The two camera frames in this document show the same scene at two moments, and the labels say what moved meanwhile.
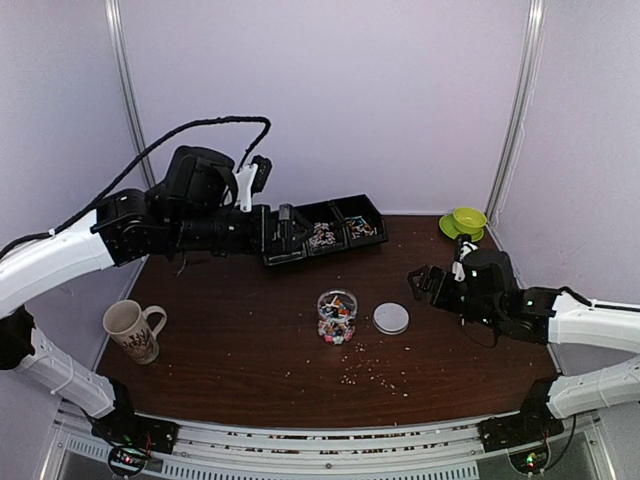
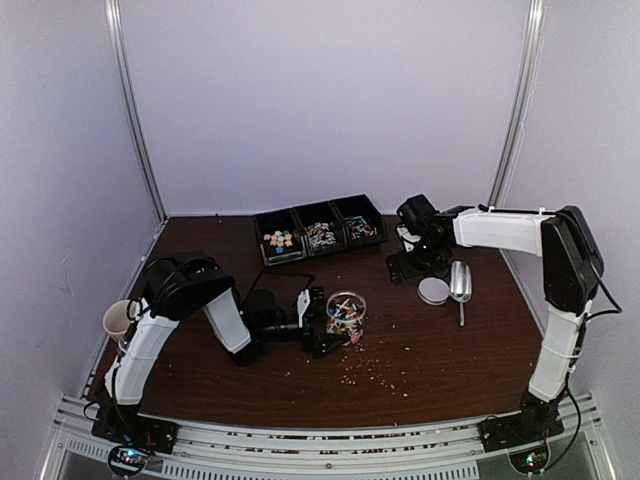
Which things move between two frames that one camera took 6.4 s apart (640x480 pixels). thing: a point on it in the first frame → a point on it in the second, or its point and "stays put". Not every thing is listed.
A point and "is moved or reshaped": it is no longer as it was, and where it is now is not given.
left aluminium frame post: x=118 y=37 stays put
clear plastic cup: x=337 y=310 is moved or reshaped
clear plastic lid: x=391 y=318 is moved or reshaped
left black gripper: x=262 y=242 → x=316 y=346
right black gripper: x=430 y=275 → x=409 y=270
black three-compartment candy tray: x=335 y=225 stays put
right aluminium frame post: x=520 y=104 stays put
